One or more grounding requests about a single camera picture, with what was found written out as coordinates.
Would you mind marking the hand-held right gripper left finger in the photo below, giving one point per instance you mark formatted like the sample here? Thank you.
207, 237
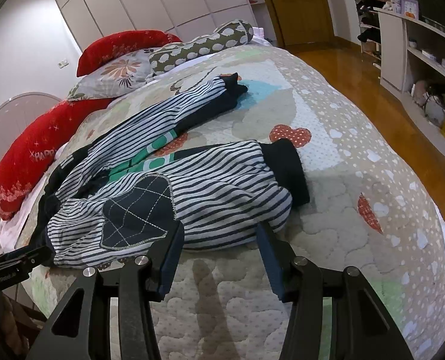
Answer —
171, 255

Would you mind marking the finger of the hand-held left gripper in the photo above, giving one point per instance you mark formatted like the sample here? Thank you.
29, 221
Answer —
31, 255

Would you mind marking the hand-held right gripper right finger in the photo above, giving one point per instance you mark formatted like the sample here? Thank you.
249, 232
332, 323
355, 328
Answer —
269, 257

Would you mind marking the striped navy white sweater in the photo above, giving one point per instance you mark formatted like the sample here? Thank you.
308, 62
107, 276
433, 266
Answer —
192, 187

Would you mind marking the red pillow with white print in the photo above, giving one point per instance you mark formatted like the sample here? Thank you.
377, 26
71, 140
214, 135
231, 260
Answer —
27, 157

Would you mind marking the patterned quilt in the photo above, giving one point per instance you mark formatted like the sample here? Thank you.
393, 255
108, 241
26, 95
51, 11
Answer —
357, 180

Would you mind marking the white headboard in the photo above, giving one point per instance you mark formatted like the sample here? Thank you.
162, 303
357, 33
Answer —
4, 120

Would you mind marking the grey floral pillow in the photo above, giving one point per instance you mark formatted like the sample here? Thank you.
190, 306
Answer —
110, 75

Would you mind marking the olive dotted bolster pillow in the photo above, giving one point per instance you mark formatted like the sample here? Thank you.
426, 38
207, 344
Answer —
200, 47

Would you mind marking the white shelf unit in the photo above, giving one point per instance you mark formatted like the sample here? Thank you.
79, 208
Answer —
421, 56

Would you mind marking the white wardrobe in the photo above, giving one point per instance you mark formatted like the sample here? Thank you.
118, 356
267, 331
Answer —
140, 3

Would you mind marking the wooden door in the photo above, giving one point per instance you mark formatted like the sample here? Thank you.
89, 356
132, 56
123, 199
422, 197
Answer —
301, 3

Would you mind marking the cluttered shoe rack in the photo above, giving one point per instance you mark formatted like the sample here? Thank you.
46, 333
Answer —
368, 11

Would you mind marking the wall switch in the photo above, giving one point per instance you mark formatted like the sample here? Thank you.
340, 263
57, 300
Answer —
63, 62

